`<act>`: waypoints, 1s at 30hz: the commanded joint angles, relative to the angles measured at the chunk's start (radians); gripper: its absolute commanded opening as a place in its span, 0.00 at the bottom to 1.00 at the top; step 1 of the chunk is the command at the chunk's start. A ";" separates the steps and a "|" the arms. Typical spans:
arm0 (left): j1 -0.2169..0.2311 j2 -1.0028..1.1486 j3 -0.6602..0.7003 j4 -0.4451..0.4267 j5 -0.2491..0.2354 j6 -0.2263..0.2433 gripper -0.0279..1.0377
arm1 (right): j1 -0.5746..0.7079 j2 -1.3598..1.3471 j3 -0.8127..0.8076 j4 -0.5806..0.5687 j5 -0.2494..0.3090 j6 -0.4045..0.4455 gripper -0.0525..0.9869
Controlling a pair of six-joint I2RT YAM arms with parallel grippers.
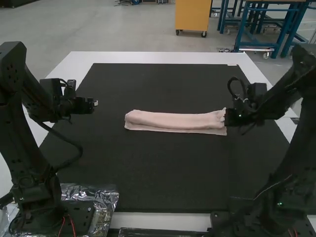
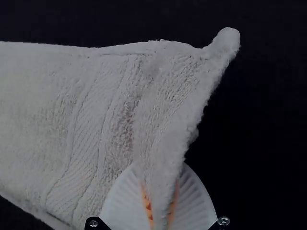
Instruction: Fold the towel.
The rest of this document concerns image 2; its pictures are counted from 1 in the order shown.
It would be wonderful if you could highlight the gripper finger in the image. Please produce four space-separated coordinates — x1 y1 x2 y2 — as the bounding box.
166 162 231 230
85 165 155 230

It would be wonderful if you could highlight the pale towel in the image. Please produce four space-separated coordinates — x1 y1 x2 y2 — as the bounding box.
0 26 241 230

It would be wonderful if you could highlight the black mat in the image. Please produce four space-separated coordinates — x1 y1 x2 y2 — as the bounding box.
0 0 307 230

